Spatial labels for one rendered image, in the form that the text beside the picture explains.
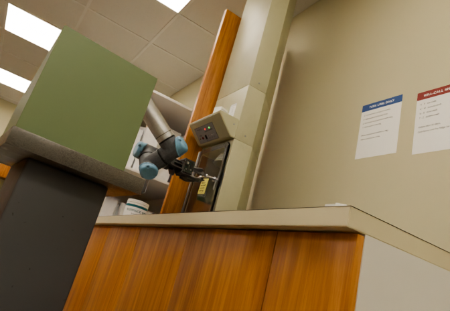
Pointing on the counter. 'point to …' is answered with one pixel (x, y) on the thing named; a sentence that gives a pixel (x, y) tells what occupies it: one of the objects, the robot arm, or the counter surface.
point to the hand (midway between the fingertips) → (201, 177)
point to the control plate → (206, 133)
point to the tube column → (262, 34)
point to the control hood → (226, 129)
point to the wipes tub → (135, 207)
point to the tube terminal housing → (242, 147)
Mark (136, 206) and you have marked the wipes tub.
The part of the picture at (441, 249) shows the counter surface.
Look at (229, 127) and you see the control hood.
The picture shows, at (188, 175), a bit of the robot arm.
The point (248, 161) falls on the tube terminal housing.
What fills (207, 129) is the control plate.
